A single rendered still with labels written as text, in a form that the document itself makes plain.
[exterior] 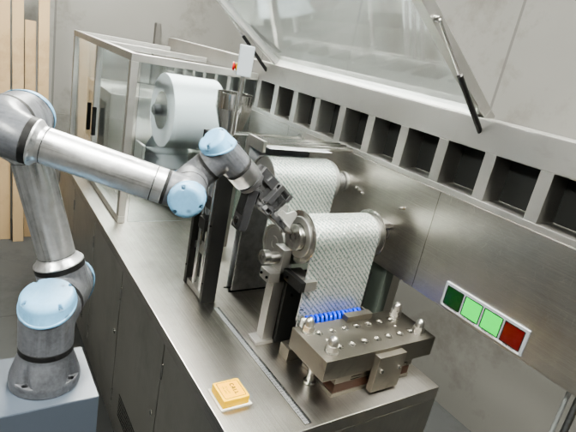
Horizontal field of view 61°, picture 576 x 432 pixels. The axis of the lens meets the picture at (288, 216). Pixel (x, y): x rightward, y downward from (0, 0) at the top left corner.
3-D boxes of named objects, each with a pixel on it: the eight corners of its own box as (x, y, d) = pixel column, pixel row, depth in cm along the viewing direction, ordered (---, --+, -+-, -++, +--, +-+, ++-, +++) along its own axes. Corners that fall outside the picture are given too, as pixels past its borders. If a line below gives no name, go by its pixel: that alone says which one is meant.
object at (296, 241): (291, 255, 133) (282, 233, 137) (297, 255, 135) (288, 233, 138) (304, 241, 128) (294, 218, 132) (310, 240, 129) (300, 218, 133)
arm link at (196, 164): (159, 189, 108) (197, 159, 107) (165, 176, 118) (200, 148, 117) (182, 215, 111) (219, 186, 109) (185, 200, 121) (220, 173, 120)
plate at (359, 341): (288, 345, 133) (292, 327, 131) (392, 325, 155) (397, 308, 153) (321, 382, 121) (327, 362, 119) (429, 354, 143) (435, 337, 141)
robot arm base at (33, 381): (10, 407, 104) (11, 369, 101) (4, 364, 115) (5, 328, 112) (86, 391, 112) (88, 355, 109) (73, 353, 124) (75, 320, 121)
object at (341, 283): (295, 320, 137) (309, 261, 131) (358, 309, 150) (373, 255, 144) (296, 321, 137) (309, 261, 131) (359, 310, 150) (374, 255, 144)
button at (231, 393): (211, 391, 121) (212, 382, 120) (236, 385, 124) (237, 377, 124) (222, 410, 115) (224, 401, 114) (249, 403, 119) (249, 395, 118)
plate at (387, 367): (365, 388, 132) (375, 354, 128) (392, 381, 137) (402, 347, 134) (371, 394, 130) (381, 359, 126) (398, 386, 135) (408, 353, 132)
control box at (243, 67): (231, 73, 170) (235, 43, 166) (249, 76, 171) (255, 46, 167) (231, 74, 163) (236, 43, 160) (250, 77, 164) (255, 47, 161)
